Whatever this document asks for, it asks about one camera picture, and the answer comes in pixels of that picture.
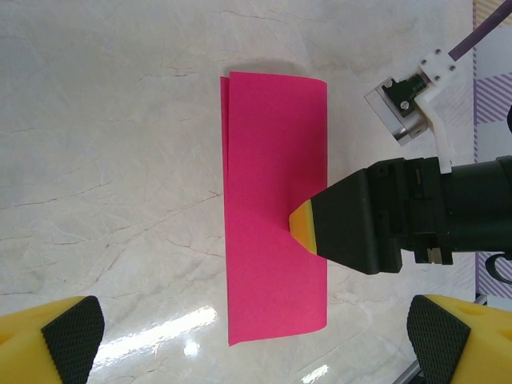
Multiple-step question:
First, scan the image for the thin black right gripper cable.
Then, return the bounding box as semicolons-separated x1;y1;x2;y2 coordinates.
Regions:
486;250;512;286

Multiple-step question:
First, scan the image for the pink paper sheet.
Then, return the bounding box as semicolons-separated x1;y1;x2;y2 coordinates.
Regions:
219;70;330;347

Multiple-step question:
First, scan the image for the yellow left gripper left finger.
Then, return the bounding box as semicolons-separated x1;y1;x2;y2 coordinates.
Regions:
0;295;106;384

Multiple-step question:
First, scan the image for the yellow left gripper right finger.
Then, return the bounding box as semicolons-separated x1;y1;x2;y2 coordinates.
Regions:
406;294;512;384

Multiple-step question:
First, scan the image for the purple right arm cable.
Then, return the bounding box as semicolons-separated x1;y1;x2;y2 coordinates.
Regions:
450;0;512;61

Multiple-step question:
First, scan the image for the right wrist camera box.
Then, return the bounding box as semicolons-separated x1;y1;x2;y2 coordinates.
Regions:
363;47;461;174

